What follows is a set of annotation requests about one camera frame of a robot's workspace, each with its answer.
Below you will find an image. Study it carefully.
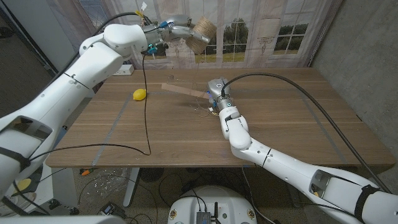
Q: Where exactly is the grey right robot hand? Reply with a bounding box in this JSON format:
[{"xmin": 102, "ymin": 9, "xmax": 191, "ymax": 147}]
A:
[{"xmin": 206, "ymin": 77, "xmax": 233, "ymax": 106}]

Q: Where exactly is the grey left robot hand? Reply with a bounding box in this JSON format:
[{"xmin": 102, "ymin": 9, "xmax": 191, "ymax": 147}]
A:
[{"xmin": 157, "ymin": 14, "xmax": 211, "ymax": 44}]

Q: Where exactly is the jute twine spool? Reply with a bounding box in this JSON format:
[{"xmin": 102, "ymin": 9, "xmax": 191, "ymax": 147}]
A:
[{"xmin": 185, "ymin": 16, "xmax": 218, "ymax": 55}]

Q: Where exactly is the wooden stick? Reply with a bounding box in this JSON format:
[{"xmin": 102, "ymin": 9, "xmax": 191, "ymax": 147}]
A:
[{"xmin": 160, "ymin": 74, "xmax": 211, "ymax": 100}]

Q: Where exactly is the yellow toy lemon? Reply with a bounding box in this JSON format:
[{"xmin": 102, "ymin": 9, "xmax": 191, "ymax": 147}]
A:
[{"xmin": 132, "ymin": 88, "xmax": 147, "ymax": 101}]

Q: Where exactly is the white power strip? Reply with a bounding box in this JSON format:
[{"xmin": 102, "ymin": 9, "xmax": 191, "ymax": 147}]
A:
[{"xmin": 111, "ymin": 64, "xmax": 135, "ymax": 77}]

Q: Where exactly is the printed window backdrop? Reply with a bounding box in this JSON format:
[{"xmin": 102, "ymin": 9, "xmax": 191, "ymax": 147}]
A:
[{"xmin": 71, "ymin": 0, "xmax": 343, "ymax": 70}]

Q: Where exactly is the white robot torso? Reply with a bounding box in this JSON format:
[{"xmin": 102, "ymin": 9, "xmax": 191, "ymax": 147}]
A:
[{"xmin": 167, "ymin": 185, "xmax": 258, "ymax": 224}]

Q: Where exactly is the white table leg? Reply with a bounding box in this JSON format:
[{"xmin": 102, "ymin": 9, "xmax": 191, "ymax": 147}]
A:
[{"xmin": 123, "ymin": 167, "xmax": 141, "ymax": 208}]

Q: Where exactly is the black box device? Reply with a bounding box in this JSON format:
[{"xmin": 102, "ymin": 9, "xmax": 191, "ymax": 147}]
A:
[{"xmin": 99, "ymin": 202, "xmax": 126, "ymax": 219}]

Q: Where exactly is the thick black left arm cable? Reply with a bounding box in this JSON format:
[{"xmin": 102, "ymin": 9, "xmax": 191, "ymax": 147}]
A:
[{"xmin": 91, "ymin": 11, "xmax": 147, "ymax": 37}]

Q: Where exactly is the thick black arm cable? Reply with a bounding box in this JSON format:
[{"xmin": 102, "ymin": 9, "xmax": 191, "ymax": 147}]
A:
[
  {"xmin": 220, "ymin": 72, "xmax": 392, "ymax": 194},
  {"xmin": 91, "ymin": 11, "xmax": 147, "ymax": 37}
]

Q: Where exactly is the thin black cable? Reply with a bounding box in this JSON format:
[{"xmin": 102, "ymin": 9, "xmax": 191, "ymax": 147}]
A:
[{"xmin": 29, "ymin": 52, "xmax": 152, "ymax": 161}]

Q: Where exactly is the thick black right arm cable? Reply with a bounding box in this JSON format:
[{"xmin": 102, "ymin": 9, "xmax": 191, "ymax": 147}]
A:
[{"xmin": 220, "ymin": 72, "xmax": 392, "ymax": 194}]

